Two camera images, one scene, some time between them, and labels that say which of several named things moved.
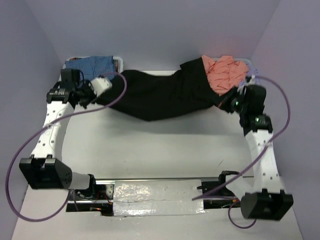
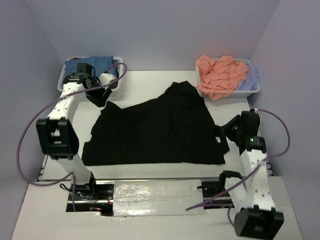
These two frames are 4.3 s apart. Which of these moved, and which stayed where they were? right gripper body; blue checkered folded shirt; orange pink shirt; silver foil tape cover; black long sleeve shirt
Moved: right gripper body; black long sleeve shirt
Stayed: silver foil tape cover; blue checkered folded shirt; orange pink shirt
